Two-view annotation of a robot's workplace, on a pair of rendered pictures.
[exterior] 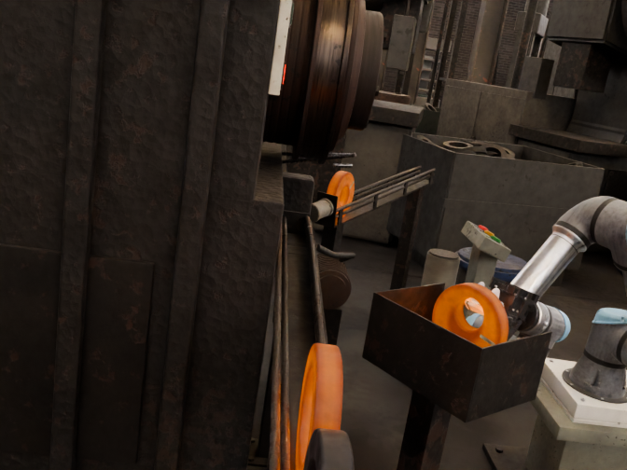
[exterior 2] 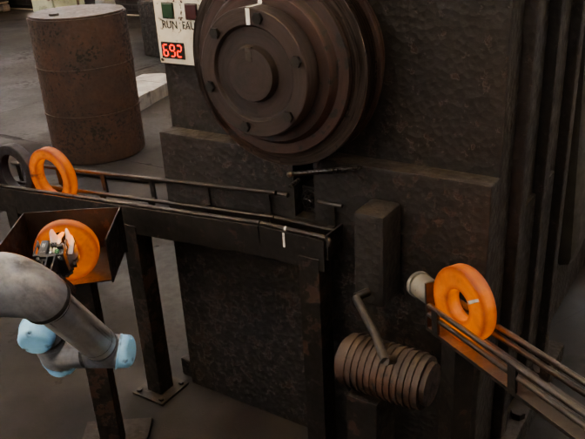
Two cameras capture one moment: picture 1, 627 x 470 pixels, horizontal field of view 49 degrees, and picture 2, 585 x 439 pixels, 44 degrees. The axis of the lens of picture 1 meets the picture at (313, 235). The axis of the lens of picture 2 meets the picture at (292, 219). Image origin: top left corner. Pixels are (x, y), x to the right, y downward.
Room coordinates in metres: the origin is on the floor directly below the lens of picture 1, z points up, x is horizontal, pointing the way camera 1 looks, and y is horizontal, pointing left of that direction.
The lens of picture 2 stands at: (2.73, -1.22, 1.47)
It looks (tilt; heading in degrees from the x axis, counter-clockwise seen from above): 25 degrees down; 129
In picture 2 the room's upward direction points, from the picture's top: 3 degrees counter-clockwise
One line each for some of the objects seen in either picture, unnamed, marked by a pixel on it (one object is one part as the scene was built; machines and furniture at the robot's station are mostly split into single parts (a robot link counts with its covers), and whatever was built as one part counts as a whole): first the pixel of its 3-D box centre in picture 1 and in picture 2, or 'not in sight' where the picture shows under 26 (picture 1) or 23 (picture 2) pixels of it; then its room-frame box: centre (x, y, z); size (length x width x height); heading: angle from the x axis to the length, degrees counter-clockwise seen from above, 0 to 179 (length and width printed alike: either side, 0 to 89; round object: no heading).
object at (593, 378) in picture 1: (601, 369); not in sight; (1.80, -0.86, 0.40); 0.15 x 0.15 x 0.10
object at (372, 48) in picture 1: (363, 71); (257, 72); (1.70, -0.06, 1.11); 0.28 x 0.06 x 0.28; 5
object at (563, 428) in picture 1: (590, 408); not in sight; (1.80, -0.86, 0.28); 0.32 x 0.32 x 0.04; 5
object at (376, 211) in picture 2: (290, 215); (378, 252); (1.93, 0.07, 0.68); 0.11 x 0.08 x 0.24; 95
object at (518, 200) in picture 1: (481, 204); not in sight; (4.25, -1.02, 0.39); 1.03 x 0.83 x 0.77; 110
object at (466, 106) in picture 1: (492, 152); not in sight; (5.95, -1.42, 0.55); 1.10 x 0.53 x 1.10; 25
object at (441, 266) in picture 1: (430, 320); not in sight; (2.39, -0.48, 0.26); 0.12 x 0.12 x 0.52
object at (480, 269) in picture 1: (472, 309); not in sight; (2.44, -0.63, 0.31); 0.24 x 0.16 x 0.62; 5
